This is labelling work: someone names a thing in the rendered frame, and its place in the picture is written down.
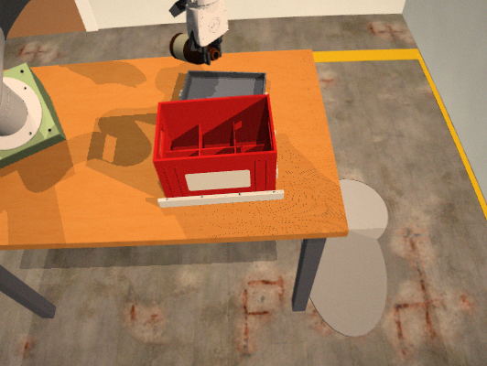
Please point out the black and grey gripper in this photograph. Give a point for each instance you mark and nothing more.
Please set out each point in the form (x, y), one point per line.
(207, 24)

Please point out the red crate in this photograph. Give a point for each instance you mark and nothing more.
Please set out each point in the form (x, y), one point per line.
(220, 159)

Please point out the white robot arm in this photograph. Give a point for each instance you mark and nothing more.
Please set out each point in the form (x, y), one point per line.
(20, 116)

